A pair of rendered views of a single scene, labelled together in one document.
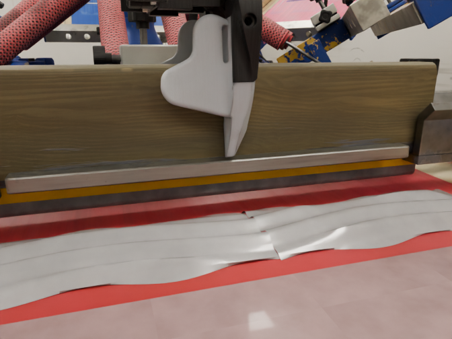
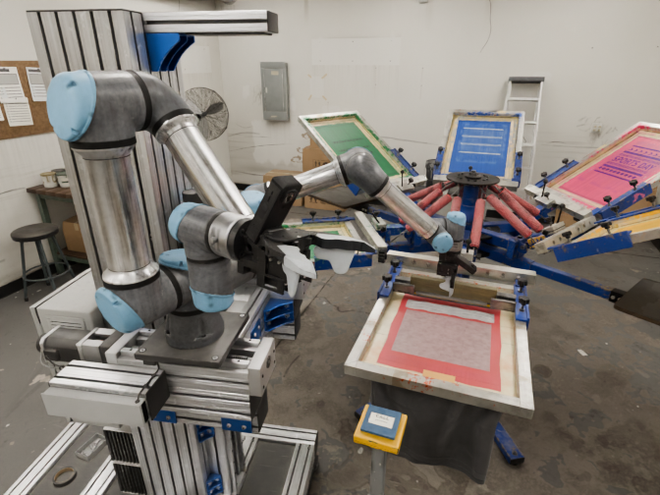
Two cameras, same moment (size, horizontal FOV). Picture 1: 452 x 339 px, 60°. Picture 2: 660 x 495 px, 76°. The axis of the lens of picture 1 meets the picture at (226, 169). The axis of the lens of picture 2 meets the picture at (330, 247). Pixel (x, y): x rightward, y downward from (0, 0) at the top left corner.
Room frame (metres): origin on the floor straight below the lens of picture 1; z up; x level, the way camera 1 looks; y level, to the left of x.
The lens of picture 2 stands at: (-1.30, -0.55, 1.92)
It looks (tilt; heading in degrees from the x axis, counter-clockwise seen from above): 24 degrees down; 37
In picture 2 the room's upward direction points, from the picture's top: straight up
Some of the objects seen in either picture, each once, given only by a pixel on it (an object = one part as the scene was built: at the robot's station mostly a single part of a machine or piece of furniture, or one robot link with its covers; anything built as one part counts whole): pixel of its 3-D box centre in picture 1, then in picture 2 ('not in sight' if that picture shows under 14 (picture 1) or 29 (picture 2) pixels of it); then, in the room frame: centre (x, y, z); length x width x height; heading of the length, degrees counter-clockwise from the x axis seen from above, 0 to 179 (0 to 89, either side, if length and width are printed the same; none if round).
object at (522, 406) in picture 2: not in sight; (446, 324); (0.10, -0.06, 0.97); 0.79 x 0.58 x 0.04; 17
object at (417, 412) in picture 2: not in sight; (429, 423); (-0.18, -0.15, 0.74); 0.45 x 0.03 x 0.43; 107
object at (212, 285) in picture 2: not in sight; (218, 275); (-0.87, 0.04, 1.56); 0.11 x 0.08 x 0.11; 2
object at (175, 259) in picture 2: not in sight; (185, 277); (-0.77, 0.31, 1.42); 0.13 x 0.12 x 0.14; 2
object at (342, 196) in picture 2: not in sight; (384, 213); (1.26, 0.90, 0.91); 1.34 x 0.40 x 0.08; 77
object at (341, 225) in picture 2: not in sight; (317, 228); (0.45, 0.87, 1.05); 1.08 x 0.61 x 0.23; 137
